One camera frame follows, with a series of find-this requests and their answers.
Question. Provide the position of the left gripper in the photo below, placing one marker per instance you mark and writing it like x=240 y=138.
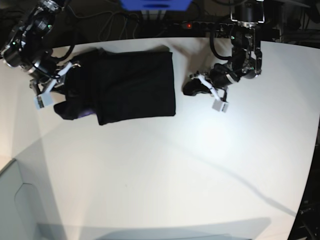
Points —
x=215 y=82

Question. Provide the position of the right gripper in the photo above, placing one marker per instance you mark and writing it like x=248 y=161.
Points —
x=43 y=81

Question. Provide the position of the black T-shirt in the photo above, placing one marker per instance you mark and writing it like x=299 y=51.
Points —
x=119 y=86

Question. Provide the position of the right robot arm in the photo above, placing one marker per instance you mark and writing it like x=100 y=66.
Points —
x=25 y=48

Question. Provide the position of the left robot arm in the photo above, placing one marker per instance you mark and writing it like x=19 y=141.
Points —
x=246 y=56

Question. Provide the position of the black power strip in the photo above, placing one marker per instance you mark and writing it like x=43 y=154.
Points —
x=204 y=26

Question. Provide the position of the blue plastic box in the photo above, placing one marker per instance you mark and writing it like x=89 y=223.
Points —
x=167 y=5

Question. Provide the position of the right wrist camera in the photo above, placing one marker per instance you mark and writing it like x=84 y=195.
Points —
x=43 y=100

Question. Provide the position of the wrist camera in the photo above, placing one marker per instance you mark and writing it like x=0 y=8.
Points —
x=43 y=100
x=220 y=106

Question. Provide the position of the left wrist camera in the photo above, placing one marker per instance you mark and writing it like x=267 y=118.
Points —
x=220 y=106

